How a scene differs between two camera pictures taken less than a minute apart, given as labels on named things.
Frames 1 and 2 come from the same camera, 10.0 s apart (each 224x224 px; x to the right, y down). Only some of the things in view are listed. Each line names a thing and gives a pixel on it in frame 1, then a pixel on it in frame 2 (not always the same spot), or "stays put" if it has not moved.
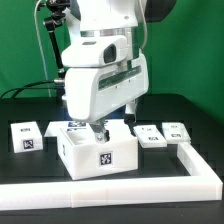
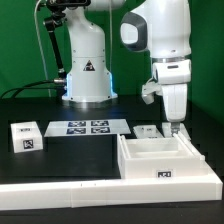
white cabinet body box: x=83 y=156 to x=159 y=157
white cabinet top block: x=26 y=137 stays put
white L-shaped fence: x=202 y=185 stays put
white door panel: x=175 y=132 stays put
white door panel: x=149 y=136 stays put
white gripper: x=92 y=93 to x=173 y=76
